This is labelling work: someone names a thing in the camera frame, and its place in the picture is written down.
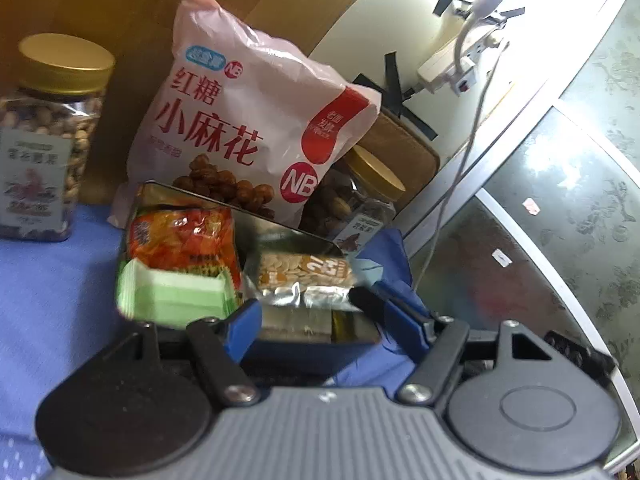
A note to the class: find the nut jar with gold lid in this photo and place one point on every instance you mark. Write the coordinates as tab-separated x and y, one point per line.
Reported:
50	125

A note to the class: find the red orange snack packet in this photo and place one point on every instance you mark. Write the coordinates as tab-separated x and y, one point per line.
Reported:
185	235

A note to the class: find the brown cork pad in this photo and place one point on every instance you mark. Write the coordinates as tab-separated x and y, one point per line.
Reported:
405	155

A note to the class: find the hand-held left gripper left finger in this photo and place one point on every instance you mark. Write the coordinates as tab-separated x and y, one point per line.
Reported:
245	326

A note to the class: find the small jar with gold lid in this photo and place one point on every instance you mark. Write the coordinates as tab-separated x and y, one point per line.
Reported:
360	195

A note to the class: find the green snack packet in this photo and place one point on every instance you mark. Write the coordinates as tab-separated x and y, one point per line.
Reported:
170	295

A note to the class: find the white power strip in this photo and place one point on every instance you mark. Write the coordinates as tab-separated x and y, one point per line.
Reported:
445	67

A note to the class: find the silver seed packet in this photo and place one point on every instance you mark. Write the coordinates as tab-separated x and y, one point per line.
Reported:
300	272

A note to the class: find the dark tin box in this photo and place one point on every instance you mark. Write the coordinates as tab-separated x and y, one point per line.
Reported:
272	235

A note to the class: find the blue printed cloth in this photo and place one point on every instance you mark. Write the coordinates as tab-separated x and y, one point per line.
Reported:
50	300

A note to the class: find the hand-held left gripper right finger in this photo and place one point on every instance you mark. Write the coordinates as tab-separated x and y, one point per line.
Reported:
400	318

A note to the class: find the pink snack bag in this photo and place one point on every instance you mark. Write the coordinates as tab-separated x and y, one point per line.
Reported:
225	110

